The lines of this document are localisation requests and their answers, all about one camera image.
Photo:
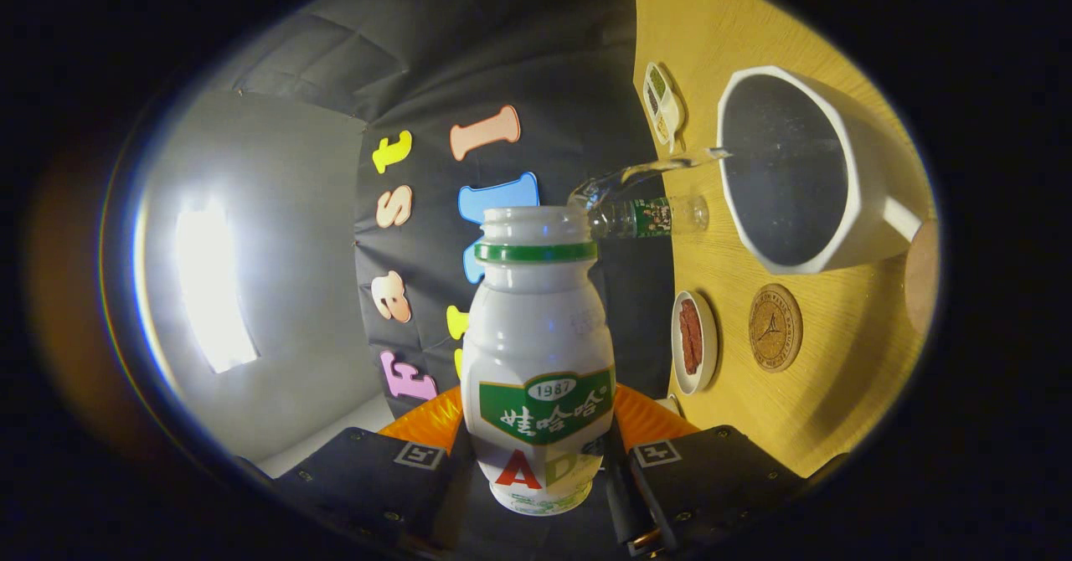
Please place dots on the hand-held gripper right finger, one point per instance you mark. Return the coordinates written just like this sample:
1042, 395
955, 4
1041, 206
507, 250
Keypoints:
720, 477

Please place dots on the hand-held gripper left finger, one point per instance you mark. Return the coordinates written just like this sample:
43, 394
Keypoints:
368, 477

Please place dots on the round cork coaster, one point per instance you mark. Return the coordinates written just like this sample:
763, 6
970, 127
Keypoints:
775, 326

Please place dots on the white juice bottle green label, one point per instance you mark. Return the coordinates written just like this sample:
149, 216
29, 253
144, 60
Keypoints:
536, 335

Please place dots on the clear plastic water bottle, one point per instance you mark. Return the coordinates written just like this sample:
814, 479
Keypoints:
653, 216

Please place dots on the round grey plate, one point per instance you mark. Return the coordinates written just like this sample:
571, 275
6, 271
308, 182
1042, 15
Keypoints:
711, 343

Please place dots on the wooden table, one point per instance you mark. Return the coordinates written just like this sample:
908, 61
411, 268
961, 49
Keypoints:
837, 393

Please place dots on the red meat slice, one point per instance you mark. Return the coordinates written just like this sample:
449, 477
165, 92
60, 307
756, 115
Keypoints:
691, 335

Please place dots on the ceiling light panel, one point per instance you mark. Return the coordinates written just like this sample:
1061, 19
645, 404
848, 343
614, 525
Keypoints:
209, 293

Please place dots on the white divided bean dish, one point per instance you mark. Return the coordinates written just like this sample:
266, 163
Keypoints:
670, 113

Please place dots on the black backdrop cloth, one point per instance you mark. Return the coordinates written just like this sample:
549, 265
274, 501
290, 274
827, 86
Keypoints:
544, 59

